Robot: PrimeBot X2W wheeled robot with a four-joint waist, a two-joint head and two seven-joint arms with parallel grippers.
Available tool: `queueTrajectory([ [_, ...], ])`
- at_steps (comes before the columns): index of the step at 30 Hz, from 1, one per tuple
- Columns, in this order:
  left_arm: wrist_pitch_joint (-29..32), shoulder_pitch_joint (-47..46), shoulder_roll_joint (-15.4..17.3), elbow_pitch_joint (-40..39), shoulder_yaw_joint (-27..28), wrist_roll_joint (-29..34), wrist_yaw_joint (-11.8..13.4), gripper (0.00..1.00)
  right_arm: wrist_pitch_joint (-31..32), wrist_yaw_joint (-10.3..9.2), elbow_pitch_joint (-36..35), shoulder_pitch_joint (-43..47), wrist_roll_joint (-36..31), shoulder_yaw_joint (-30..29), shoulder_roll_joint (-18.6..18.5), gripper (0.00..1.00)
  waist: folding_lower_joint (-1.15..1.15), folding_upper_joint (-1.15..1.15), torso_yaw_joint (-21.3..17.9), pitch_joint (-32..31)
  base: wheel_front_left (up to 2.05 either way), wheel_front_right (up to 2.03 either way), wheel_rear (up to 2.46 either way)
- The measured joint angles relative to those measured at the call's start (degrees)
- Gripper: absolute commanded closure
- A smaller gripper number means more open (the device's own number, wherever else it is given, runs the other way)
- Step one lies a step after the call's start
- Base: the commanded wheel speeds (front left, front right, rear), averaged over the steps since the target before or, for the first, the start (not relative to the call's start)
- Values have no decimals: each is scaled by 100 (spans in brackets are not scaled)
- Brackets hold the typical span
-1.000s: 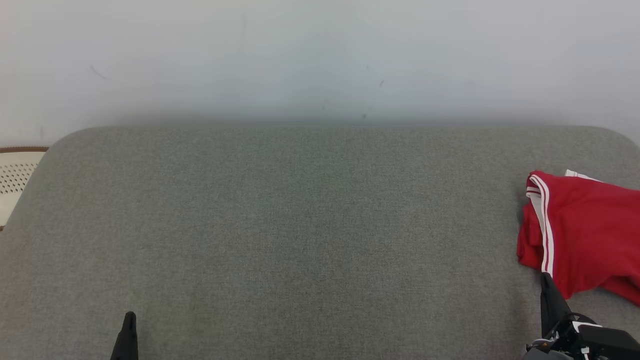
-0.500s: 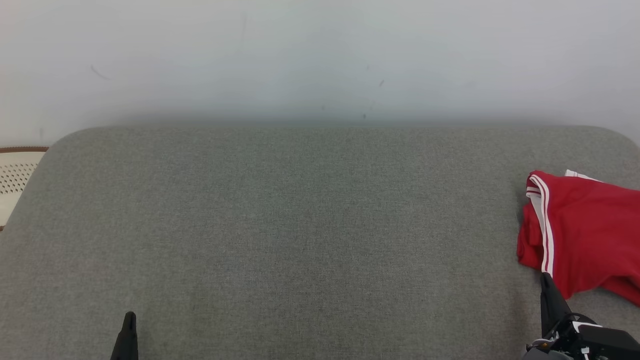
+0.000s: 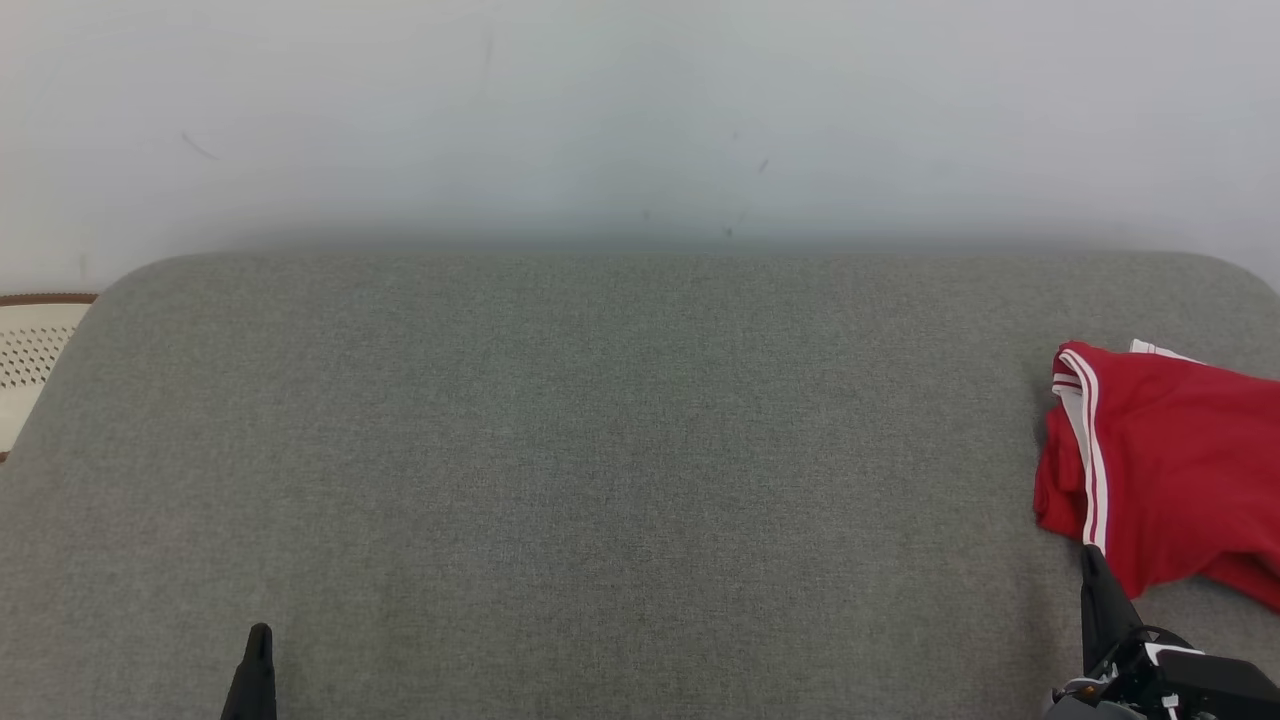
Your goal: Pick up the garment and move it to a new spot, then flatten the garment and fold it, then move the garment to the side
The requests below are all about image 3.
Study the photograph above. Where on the cream perforated laundry basket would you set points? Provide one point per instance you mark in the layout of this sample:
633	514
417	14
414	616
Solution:
30	350

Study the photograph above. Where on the grey fabric sofa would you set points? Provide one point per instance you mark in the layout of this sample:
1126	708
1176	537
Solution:
600	450

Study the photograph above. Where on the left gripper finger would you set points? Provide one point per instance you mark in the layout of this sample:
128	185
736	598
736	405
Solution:
255	685

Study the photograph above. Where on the red basketball jersey white sleeves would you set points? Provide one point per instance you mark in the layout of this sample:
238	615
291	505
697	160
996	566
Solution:
1180	470

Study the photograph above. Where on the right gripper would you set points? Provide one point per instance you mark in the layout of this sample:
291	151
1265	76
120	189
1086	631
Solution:
1120	690

